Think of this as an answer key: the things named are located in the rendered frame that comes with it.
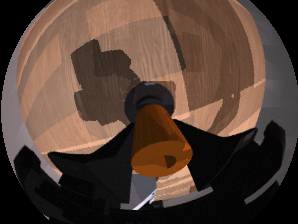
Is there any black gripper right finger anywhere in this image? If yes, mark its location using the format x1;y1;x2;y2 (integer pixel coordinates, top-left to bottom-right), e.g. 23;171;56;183
173;119;258;192

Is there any orange tapered knob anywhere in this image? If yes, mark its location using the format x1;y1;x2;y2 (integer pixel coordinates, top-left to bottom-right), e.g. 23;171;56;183
130;105;193;177

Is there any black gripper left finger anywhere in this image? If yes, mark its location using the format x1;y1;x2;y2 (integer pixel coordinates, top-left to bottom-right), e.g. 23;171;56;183
48;121;134;204

